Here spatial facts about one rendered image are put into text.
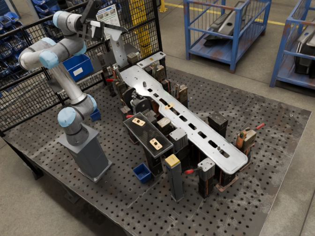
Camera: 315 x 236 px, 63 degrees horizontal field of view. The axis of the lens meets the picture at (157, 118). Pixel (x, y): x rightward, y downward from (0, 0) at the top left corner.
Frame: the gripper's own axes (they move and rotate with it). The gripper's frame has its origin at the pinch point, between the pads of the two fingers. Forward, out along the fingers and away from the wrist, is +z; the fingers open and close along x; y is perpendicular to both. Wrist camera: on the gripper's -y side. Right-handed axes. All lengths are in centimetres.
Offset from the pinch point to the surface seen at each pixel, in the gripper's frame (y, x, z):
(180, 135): 57, -64, 6
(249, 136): 49, -87, 42
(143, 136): 61, -48, -11
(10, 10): 10, -99, -283
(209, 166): 66, -61, 32
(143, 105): 49, -68, -29
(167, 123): 55, -71, -9
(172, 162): 65, -43, 16
